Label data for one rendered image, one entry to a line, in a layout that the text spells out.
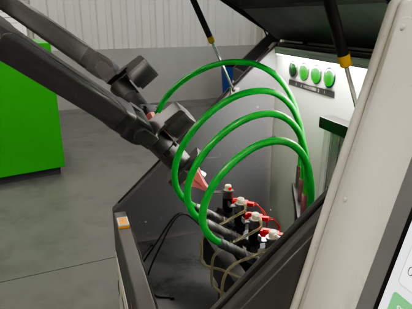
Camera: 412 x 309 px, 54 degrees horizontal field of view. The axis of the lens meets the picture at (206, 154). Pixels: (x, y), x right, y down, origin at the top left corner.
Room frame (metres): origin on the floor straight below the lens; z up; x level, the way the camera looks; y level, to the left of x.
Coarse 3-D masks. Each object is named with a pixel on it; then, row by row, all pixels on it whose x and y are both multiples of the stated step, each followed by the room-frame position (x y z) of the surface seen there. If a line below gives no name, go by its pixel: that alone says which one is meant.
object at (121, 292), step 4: (116, 260) 1.14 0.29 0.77; (120, 272) 1.06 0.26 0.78; (120, 276) 1.05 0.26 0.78; (120, 280) 1.06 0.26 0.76; (120, 284) 1.07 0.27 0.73; (120, 288) 1.08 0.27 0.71; (120, 292) 1.10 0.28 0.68; (124, 292) 0.96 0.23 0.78; (120, 296) 1.11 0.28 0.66; (124, 296) 0.95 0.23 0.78; (120, 300) 1.13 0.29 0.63; (124, 300) 0.97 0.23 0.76; (120, 304) 1.14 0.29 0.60; (124, 304) 0.97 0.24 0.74; (124, 308) 0.99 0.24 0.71
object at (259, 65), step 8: (208, 64) 1.00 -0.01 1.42; (216, 64) 1.00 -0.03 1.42; (224, 64) 1.00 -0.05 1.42; (232, 64) 1.00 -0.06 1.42; (240, 64) 1.00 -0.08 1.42; (248, 64) 0.99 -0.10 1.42; (256, 64) 0.99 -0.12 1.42; (192, 72) 1.00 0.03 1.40; (200, 72) 1.00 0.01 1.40; (272, 72) 0.99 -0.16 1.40; (184, 80) 1.00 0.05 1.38; (280, 80) 0.98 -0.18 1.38; (176, 88) 1.00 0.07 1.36; (288, 88) 0.98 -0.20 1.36; (168, 96) 1.00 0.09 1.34; (288, 96) 0.99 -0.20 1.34; (160, 104) 1.00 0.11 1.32; (296, 104) 0.98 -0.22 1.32; (160, 112) 1.01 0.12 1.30
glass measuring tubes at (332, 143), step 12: (324, 120) 0.97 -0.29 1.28; (336, 120) 0.95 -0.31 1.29; (324, 132) 0.98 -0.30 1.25; (336, 132) 0.92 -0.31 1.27; (324, 144) 0.97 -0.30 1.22; (336, 144) 0.94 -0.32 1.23; (324, 156) 0.97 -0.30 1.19; (336, 156) 0.94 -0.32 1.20; (324, 168) 0.97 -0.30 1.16; (324, 180) 0.97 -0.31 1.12
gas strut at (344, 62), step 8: (328, 0) 0.62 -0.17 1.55; (328, 8) 0.62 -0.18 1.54; (336, 8) 0.62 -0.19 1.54; (328, 16) 0.62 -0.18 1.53; (336, 16) 0.62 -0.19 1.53; (336, 24) 0.62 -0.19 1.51; (336, 32) 0.63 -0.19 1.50; (336, 40) 0.63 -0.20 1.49; (344, 40) 0.63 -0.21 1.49; (336, 48) 0.64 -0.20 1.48; (344, 48) 0.63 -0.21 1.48; (344, 56) 0.63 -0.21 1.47; (344, 64) 0.63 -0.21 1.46; (352, 80) 0.65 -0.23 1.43; (352, 88) 0.65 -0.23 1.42; (352, 96) 0.65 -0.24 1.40
